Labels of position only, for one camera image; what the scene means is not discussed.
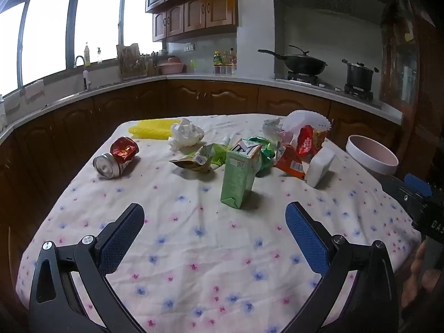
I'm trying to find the pink white trash bin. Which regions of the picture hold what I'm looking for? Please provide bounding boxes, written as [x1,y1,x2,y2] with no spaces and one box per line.
[345,135,399,175]

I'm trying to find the dish rack with utensils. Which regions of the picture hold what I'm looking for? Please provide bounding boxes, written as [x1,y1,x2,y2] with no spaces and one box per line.
[116,43,158,80]

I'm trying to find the yellow dish soap bottle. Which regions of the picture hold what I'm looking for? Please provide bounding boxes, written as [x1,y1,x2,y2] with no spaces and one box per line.
[84,43,90,67]

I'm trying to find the crumpled white tissue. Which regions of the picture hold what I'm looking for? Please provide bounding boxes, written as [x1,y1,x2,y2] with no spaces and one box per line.
[168,118,205,151]

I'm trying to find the gas stove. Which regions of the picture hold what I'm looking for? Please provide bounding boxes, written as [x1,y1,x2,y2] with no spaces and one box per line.
[275,71,373,102]

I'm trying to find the green snack wrapper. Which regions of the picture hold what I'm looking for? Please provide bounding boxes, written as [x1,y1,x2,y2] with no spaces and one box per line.
[248,136,277,177]

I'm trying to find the olive crumpled wrapper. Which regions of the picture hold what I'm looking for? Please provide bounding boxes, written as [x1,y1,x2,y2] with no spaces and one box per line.
[171,143,228,174]

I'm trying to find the black wok with lid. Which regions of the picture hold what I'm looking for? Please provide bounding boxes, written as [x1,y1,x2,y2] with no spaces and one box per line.
[257,45,327,77]

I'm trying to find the white foam block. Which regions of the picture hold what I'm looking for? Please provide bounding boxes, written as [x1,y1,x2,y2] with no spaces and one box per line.
[305,147,335,188]

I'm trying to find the yellow sponge cloth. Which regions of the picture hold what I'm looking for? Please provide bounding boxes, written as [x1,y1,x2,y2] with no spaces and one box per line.
[128,119,181,140]

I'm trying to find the silver wrapper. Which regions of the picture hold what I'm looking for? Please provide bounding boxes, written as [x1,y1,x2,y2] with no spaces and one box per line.
[263,117,294,144]

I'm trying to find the green drink carton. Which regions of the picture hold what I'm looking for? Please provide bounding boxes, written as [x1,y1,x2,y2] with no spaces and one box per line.
[221,139,262,209]

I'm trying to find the red snack bag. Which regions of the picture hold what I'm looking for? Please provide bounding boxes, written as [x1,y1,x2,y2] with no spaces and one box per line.
[296,125,328,158]

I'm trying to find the person's right hand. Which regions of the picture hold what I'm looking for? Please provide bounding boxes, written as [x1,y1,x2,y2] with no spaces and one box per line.
[400,241,441,308]

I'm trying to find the crushed red metal can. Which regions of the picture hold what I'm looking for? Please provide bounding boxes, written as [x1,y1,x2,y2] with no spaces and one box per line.
[93,137,139,180]

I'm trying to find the kitchen faucet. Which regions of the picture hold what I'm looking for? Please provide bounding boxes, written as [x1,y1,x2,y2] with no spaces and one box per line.
[74,56,91,91]

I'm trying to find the floral white tablecloth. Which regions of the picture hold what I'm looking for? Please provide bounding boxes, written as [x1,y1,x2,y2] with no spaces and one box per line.
[15,113,422,333]

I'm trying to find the pink basin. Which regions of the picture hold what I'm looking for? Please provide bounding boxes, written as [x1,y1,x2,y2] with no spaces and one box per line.
[158,56,186,75]

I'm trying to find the glass display cabinet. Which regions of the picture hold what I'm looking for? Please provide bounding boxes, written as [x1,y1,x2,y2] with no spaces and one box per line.
[380,0,443,189]

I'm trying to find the condiment bottles set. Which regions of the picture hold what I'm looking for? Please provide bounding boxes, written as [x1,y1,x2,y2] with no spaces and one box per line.
[213,48,237,75]

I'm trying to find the black stock pot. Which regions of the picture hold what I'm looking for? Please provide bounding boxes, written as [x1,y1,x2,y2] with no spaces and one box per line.
[342,59,379,92]

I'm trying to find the orange snack wrapper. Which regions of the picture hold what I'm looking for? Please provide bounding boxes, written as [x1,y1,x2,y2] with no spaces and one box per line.
[274,143,306,180]

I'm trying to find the upper wooden cabinets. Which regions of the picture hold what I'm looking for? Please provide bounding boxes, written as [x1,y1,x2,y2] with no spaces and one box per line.
[145,0,239,42]

